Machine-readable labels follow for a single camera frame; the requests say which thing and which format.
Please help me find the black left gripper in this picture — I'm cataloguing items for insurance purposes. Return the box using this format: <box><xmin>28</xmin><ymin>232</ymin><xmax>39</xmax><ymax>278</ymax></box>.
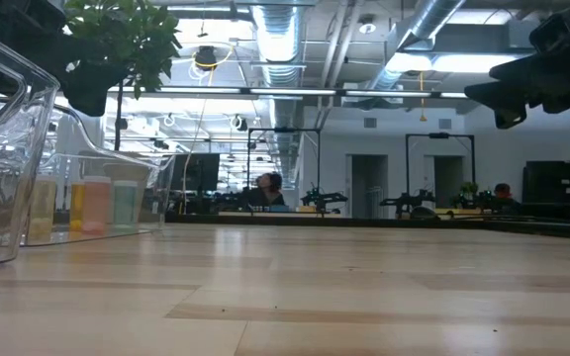
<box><xmin>0</xmin><ymin>0</ymin><xmax>133</xmax><ymax>118</ymax></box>

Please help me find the pink pill bottle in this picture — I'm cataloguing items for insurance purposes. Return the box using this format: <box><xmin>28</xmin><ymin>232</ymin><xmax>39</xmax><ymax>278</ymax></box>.
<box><xmin>81</xmin><ymin>175</ymin><xmax>113</xmax><ymax>235</ymax></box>

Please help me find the teal pill bottle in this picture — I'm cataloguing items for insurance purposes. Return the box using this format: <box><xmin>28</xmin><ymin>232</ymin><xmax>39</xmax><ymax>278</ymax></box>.
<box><xmin>112</xmin><ymin>179</ymin><xmax>139</xmax><ymax>229</ymax></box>

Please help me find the pale yellow pill bottle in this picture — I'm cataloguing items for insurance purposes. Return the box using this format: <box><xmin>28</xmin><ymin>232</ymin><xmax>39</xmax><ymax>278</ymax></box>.
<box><xmin>28</xmin><ymin>175</ymin><xmax>57</xmax><ymax>238</ymax></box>

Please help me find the bright ceiling light panel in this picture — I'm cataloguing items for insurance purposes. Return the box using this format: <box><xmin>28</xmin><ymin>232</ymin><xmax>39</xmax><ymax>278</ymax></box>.
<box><xmin>386</xmin><ymin>51</ymin><xmax>522</xmax><ymax>75</ymax></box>

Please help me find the green leafy plant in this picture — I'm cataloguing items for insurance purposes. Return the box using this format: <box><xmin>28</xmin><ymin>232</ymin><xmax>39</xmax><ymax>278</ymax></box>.
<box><xmin>64</xmin><ymin>0</ymin><xmax>183</xmax><ymax>152</ymax></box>

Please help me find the white plant pot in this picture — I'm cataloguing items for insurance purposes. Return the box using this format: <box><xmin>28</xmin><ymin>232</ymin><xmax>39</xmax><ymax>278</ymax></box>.
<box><xmin>79</xmin><ymin>150</ymin><xmax>152</xmax><ymax>224</ymax></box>

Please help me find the person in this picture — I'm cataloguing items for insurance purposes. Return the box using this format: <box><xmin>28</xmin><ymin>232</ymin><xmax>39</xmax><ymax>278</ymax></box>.
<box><xmin>244</xmin><ymin>171</ymin><xmax>287</xmax><ymax>209</ymax></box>
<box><xmin>492</xmin><ymin>182</ymin><xmax>522</xmax><ymax>214</ymax></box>

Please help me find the black cabinet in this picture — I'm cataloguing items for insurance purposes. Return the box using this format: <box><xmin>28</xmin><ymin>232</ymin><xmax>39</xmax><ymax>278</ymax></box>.
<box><xmin>521</xmin><ymin>159</ymin><xmax>570</xmax><ymax>224</ymax></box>

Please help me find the black monitor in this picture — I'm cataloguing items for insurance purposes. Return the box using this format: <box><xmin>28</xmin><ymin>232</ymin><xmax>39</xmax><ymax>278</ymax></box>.
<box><xmin>173</xmin><ymin>152</ymin><xmax>221</xmax><ymax>193</ymax></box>

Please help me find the long ceiling light strip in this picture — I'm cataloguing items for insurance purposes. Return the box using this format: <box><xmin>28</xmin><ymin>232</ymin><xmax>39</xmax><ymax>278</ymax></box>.
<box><xmin>106</xmin><ymin>84</ymin><xmax>469</xmax><ymax>100</ymax></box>

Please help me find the black frame stand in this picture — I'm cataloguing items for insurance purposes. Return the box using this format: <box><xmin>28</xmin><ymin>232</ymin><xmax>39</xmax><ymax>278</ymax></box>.
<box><xmin>246</xmin><ymin>127</ymin><xmax>323</xmax><ymax>214</ymax></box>
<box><xmin>405</xmin><ymin>132</ymin><xmax>478</xmax><ymax>219</ymax></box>

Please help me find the silver ventilation duct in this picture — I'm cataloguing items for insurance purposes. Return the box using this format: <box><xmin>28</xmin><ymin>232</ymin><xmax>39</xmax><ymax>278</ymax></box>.
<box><xmin>363</xmin><ymin>0</ymin><xmax>467</xmax><ymax>95</ymax></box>
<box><xmin>252</xmin><ymin>0</ymin><xmax>316</xmax><ymax>130</ymax></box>

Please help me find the black table frame rail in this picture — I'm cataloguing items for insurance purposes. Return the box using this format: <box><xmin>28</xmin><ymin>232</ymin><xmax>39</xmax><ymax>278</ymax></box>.
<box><xmin>165</xmin><ymin>211</ymin><xmax>570</xmax><ymax>242</ymax></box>

